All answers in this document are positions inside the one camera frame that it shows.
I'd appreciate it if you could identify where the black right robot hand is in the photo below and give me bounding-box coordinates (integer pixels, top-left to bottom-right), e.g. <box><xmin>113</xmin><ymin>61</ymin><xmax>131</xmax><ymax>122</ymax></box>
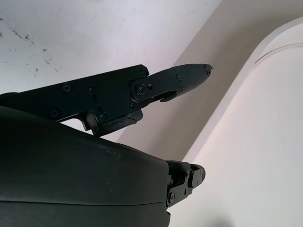
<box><xmin>0</xmin><ymin>63</ymin><xmax>213</xmax><ymax>227</ymax></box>

